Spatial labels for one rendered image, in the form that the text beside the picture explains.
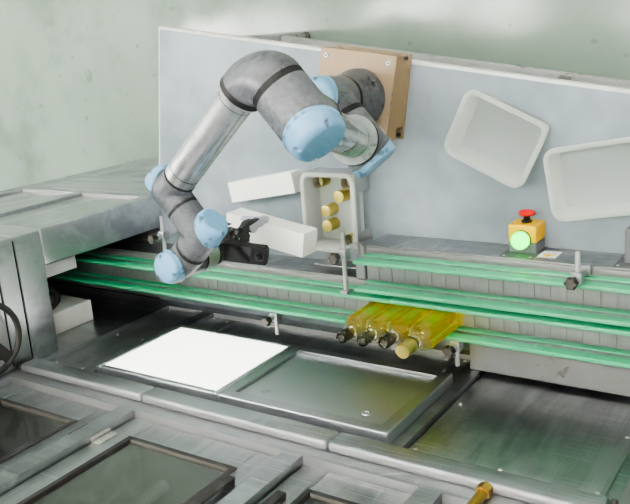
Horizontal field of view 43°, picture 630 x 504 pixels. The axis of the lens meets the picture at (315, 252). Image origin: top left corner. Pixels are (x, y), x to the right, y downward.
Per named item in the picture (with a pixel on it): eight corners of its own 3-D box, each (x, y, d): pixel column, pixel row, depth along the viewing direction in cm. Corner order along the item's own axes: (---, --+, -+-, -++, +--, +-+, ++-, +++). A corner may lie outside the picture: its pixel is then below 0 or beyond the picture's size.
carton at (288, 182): (239, 179, 248) (227, 182, 244) (302, 168, 235) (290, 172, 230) (244, 198, 250) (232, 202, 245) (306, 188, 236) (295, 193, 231)
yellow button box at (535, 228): (518, 244, 204) (508, 251, 198) (518, 215, 202) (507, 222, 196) (546, 246, 200) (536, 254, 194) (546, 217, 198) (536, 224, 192)
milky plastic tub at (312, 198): (321, 242, 237) (304, 249, 230) (315, 166, 231) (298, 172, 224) (372, 247, 228) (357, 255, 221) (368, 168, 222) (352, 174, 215)
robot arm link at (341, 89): (340, 64, 197) (311, 64, 186) (374, 105, 195) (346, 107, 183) (310, 98, 203) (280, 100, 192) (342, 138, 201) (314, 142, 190)
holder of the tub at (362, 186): (323, 259, 239) (309, 266, 233) (317, 167, 232) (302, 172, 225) (374, 264, 229) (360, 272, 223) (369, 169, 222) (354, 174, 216)
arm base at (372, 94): (337, 63, 209) (318, 63, 200) (389, 73, 202) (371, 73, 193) (329, 121, 213) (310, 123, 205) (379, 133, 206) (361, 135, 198)
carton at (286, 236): (240, 207, 212) (226, 212, 207) (317, 228, 200) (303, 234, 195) (240, 229, 214) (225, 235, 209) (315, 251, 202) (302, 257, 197)
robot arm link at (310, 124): (367, 106, 197) (289, 57, 145) (404, 152, 194) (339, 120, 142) (330, 138, 200) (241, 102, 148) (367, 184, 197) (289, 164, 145)
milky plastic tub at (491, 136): (531, 185, 199) (519, 192, 193) (454, 145, 208) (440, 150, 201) (562, 121, 191) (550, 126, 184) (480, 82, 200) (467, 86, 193)
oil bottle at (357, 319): (383, 313, 216) (341, 340, 199) (382, 293, 215) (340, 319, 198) (402, 315, 213) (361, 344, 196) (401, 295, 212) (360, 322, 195)
